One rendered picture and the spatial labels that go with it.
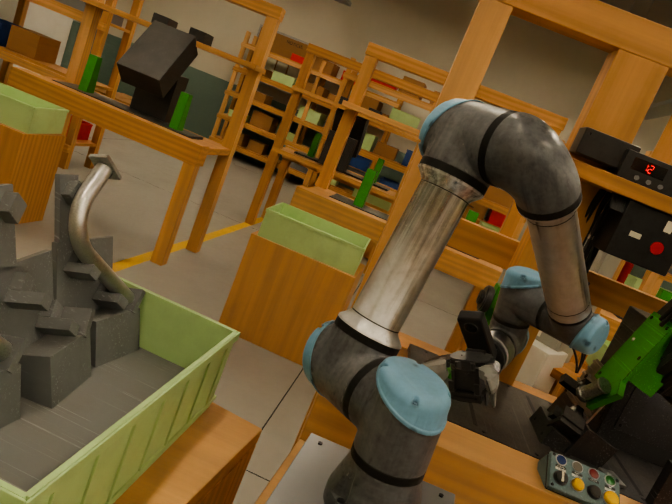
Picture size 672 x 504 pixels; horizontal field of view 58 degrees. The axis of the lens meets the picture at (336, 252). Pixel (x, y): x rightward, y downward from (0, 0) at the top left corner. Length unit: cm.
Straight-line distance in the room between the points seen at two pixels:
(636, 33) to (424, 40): 981
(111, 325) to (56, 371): 19
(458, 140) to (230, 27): 1143
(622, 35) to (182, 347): 135
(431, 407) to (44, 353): 59
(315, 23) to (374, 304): 1102
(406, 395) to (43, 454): 50
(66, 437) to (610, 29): 156
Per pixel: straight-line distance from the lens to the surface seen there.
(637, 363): 153
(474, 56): 175
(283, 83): 1116
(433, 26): 1159
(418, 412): 87
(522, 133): 90
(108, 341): 120
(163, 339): 127
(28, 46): 669
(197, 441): 117
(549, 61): 1161
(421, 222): 95
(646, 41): 185
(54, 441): 99
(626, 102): 182
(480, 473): 130
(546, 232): 97
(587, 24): 181
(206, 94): 1229
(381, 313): 95
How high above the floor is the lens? 142
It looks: 12 degrees down
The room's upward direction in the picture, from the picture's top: 22 degrees clockwise
